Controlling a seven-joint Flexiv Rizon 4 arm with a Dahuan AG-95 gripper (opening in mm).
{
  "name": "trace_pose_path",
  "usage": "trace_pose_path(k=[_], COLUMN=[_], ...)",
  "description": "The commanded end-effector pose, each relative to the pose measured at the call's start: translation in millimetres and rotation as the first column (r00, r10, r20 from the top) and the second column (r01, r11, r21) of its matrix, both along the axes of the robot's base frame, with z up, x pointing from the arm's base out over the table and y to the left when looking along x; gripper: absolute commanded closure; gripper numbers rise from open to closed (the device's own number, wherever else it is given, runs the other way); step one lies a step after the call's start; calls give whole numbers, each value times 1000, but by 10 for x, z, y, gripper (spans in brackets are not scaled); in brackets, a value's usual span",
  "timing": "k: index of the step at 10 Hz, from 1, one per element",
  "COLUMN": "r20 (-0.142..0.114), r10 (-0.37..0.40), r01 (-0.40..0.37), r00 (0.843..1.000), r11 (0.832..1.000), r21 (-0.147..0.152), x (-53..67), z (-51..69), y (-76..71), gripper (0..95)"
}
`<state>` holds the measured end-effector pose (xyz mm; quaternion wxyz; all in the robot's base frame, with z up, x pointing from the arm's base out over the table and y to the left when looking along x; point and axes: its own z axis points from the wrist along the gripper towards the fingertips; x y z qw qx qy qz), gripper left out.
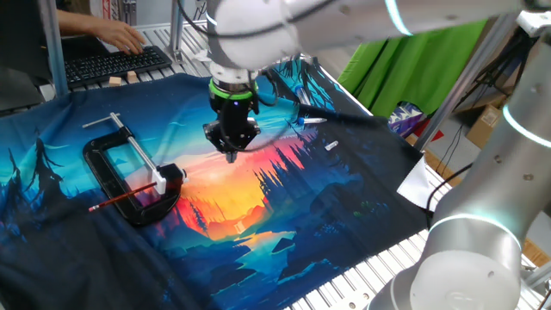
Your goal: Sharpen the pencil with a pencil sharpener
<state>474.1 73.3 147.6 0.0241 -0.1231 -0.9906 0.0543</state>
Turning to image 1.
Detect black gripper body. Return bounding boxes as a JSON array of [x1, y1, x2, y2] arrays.
[[210, 96, 258, 152]]

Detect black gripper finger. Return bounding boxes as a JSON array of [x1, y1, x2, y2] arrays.
[[202, 121, 233, 164], [232, 119, 262, 164]]

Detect bare person forearm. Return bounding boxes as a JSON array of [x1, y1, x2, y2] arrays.
[[55, 9, 98, 38]]

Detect red pencil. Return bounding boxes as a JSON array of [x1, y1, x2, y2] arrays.
[[88, 181, 158, 213]]

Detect bare person hand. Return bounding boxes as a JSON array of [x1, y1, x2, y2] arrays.
[[88, 19, 147, 56]]

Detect large clear plastic tube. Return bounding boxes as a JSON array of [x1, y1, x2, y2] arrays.
[[294, 84, 312, 107]]

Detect slim clear tube blue cap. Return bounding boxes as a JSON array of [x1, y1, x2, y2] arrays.
[[295, 115, 328, 127]]

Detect black C-clamp with steel screw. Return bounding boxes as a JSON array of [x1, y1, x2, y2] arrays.
[[81, 111, 187, 227]]

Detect black computer keyboard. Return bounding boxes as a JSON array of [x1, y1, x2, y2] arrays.
[[63, 45, 173, 90]]

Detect sunset landscape printed cloth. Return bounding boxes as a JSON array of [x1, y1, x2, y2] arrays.
[[0, 55, 431, 310]]

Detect purple patterned fabric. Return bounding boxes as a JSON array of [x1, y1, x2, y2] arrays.
[[388, 102, 427, 138]]

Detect bright green cloth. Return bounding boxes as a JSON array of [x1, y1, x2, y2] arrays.
[[337, 19, 490, 120]]

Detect person torso black shirt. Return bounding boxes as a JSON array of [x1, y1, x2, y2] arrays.
[[0, 0, 57, 113]]

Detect brown cardboard box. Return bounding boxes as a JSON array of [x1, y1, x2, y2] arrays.
[[465, 102, 505, 150]]

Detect green flange adapter ring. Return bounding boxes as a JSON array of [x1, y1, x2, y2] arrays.
[[208, 79, 259, 102]]

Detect aluminium frame post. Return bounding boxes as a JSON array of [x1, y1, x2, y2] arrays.
[[37, 0, 70, 98], [412, 16, 517, 152], [169, 0, 187, 62]]

